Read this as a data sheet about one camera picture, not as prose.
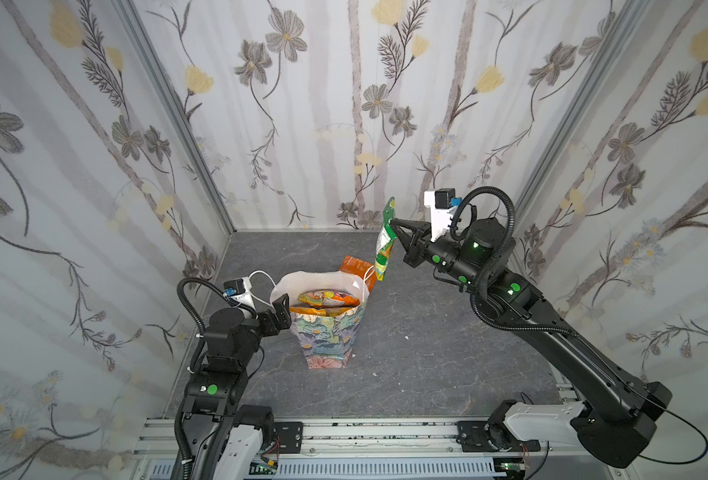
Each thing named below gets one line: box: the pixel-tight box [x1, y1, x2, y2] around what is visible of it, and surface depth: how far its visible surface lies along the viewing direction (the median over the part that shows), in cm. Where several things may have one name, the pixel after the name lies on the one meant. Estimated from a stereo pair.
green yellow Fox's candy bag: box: [375, 197, 397, 281], surface depth 64 cm
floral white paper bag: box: [271, 271, 370, 369], surface depth 77 cm
